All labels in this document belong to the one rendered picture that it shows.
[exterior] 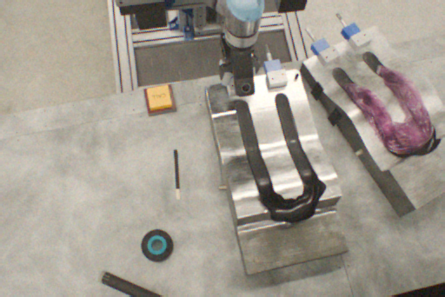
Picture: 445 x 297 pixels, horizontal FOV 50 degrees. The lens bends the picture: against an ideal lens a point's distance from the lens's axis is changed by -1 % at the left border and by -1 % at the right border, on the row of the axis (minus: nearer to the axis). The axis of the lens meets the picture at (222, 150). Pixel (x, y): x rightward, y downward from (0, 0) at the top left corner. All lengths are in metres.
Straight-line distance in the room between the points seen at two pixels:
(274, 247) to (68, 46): 1.61
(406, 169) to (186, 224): 0.58
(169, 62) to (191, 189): 0.93
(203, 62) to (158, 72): 0.20
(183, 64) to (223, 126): 0.88
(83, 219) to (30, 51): 1.36
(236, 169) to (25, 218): 0.57
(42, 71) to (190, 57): 0.74
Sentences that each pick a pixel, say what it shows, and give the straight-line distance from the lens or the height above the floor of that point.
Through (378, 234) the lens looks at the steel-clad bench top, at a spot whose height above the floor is 0.80.
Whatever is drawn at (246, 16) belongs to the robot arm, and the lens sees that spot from 0.99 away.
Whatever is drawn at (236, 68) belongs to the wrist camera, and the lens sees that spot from 1.12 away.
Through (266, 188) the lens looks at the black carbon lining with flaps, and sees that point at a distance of 1.18.
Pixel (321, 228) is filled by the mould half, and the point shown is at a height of 0.86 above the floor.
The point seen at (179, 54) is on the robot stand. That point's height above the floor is 0.21.
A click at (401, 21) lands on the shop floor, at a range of 2.67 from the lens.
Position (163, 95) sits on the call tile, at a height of 0.84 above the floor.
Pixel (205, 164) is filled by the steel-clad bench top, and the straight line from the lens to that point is 1.31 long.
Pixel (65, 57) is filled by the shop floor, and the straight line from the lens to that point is 2.45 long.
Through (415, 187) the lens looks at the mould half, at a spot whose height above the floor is 0.91.
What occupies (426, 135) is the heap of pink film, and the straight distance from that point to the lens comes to 1.36.
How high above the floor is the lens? 2.05
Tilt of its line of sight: 71 degrees down
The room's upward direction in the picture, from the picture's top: 6 degrees clockwise
